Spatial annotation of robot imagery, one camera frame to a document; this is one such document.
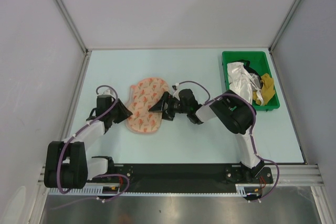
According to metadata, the green plastic bin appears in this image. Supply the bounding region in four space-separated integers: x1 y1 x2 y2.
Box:
222 51 280 111

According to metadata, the grey black bra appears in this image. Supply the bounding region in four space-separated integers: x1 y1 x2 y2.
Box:
238 59 263 89

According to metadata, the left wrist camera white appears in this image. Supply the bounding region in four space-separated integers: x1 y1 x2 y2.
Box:
101 89 113 97

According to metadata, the pink floral mesh laundry bag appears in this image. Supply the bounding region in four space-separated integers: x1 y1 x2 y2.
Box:
126 77 170 134

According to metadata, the white slotted cable duct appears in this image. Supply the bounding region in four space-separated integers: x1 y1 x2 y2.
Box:
49 183 260 197

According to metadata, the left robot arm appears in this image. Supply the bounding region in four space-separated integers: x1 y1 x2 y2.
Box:
44 94 132 194

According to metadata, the aluminium front frame rail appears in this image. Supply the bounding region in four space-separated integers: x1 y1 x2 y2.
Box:
38 164 323 186

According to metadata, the right aluminium frame post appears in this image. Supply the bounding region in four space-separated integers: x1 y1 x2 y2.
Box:
268 0 302 53

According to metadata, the white satin bra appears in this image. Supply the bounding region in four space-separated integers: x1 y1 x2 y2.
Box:
227 62 259 104

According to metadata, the left aluminium frame post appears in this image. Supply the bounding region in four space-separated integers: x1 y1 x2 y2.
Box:
39 0 89 54

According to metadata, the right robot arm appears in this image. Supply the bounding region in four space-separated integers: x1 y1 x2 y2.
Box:
149 89 265 183

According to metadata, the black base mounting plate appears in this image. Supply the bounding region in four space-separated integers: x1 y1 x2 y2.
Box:
86 163 272 194

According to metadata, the mustard yellow garment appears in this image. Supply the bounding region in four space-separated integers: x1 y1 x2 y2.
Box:
253 73 276 106

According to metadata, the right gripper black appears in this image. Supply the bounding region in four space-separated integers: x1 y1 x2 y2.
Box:
149 91 190 121

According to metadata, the aluminium frame post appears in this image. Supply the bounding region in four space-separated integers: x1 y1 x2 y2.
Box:
39 0 89 54
268 0 302 53

